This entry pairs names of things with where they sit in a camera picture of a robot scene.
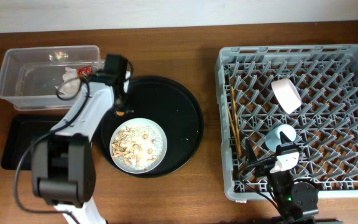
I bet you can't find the wooden chopstick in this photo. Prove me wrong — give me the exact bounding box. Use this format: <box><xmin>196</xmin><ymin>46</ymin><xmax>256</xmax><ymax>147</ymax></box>
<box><xmin>231</xmin><ymin>86</ymin><xmax>242</xmax><ymax>158</ymax></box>
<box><xmin>227</xmin><ymin>108</ymin><xmax>242</xmax><ymax>158</ymax></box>

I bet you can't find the black rectangular tray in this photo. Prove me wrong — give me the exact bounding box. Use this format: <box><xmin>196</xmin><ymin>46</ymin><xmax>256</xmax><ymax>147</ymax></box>
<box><xmin>1</xmin><ymin>114</ymin><xmax>63</xmax><ymax>170</ymax></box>

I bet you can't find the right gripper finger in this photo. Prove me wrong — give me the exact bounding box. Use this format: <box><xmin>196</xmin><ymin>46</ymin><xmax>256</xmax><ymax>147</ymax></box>
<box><xmin>279</xmin><ymin>131</ymin><xmax>295</xmax><ymax>146</ymax></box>
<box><xmin>245</xmin><ymin>138</ymin><xmax>257</xmax><ymax>164</ymax></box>

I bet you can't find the pink bowl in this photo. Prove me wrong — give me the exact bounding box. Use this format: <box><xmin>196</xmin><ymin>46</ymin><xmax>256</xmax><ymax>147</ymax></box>
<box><xmin>271</xmin><ymin>78</ymin><xmax>301</xmax><ymax>114</ymax></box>

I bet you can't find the red snack wrapper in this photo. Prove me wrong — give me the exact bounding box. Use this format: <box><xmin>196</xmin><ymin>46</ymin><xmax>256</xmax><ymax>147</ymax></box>
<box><xmin>77</xmin><ymin>65</ymin><xmax>93</xmax><ymax>78</ymax></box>

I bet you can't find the round black tray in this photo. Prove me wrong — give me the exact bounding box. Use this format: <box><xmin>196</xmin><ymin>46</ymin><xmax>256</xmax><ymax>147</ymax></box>
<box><xmin>96</xmin><ymin>77</ymin><xmax>204</xmax><ymax>178</ymax></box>

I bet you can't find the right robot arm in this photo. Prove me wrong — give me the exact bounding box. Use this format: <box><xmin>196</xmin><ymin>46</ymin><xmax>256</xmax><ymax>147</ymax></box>
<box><xmin>237</xmin><ymin>131</ymin><xmax>319</xmax><ymax>223</ymax></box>

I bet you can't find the light blue cup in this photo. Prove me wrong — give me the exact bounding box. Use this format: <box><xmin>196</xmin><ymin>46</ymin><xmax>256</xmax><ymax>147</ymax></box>
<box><xmin>265</xmin><ymin>124</ymin><xmax>296</xmax><ymax>152</ymax></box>

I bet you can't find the grey dishwasher rack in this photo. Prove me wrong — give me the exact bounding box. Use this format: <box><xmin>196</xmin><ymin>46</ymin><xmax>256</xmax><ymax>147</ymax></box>
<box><xmin>215</xmin><ymin>44</ymin><xmax>358</xmax><ymax>202</ymax></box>

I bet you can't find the clear plastic bin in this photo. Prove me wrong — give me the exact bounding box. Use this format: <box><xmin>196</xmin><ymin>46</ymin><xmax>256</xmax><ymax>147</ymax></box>
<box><xmin>0</xmin><ymin>45</ymin><xmax>104</xmax><ymax>111</ymax></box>

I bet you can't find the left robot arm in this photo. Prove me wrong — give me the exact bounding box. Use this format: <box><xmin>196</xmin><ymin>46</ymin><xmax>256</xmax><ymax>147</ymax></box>
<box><xmin>13</xmin><ymin>54</ymin><xmax>134</xmax><ymax>223</ymax></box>

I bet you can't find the white napkin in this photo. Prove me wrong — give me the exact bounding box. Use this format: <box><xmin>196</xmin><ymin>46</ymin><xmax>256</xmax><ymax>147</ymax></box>
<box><xmin>56</xmin><ymin>67</ymin><xmax>80</xmax><ymax>95</ymax></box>

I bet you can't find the grey plate with food scraps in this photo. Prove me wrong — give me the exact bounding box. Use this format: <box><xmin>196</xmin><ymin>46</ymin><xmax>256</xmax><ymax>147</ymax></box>
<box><xmin>109</xmin><ymin>118</ymin><xmax>168</xmax><ymax>174</ymax></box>

